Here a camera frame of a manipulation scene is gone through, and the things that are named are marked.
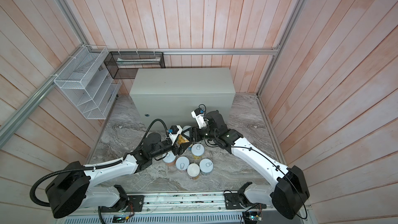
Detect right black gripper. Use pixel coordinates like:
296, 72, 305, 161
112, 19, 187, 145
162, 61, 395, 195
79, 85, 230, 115
182, 124, 218, 142

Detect white wire mesh shelf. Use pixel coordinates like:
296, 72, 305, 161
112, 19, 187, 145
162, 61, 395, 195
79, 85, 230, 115
54, 45, 121, 120

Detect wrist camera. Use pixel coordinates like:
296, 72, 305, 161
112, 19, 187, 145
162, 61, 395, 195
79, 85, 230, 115
167, 125, 182, 139
191, 107, 207, 129

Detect teal label can back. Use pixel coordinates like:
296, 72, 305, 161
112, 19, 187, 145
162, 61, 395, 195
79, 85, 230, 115
182, 125, 191, 133

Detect black corrugated cable hose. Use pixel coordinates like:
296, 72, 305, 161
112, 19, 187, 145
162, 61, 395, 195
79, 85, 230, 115
29, 119, 169, 207

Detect blue label can front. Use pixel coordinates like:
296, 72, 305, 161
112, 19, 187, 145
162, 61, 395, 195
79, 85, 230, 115
199, 159, 214, 175

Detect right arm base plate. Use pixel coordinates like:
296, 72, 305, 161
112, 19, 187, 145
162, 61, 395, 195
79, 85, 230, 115
223, 190, 267, 209

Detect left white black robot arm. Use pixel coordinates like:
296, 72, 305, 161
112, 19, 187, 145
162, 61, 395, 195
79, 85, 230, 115
30, 133, 179, 219

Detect black mesh basket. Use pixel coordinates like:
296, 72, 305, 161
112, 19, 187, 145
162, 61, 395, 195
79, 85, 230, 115
104, 51, 165, 79

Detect aluminium front rail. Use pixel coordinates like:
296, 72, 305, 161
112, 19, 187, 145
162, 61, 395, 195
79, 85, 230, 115
55, 190, 313, 217

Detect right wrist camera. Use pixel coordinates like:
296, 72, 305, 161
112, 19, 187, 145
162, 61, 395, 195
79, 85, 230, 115
191, 107, 207, 129

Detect yellow can centre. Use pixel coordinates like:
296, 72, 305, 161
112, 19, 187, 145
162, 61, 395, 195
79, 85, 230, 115
191, 144, 205, 160

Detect yellow label can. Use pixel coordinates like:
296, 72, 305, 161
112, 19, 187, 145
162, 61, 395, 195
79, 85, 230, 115
175, 134, 191, 149

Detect orange label can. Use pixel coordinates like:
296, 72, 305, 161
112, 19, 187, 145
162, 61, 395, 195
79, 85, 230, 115
162, 151, 177, 167

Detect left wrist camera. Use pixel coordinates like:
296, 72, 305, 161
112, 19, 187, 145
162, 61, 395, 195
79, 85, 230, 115
167, 125, 182, 139

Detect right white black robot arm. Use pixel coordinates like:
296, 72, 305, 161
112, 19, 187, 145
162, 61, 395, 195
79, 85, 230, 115
188, 108, 310, 219

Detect pink label can front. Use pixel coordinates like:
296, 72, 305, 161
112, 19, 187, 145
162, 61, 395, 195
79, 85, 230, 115
175, 156, 190, 173

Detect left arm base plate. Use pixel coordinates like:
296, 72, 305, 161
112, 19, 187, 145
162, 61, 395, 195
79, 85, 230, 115
101, 195, 145, 213

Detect grey metal cabinet box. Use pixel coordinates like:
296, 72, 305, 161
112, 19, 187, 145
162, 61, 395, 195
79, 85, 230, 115
130, 67, 235, 127

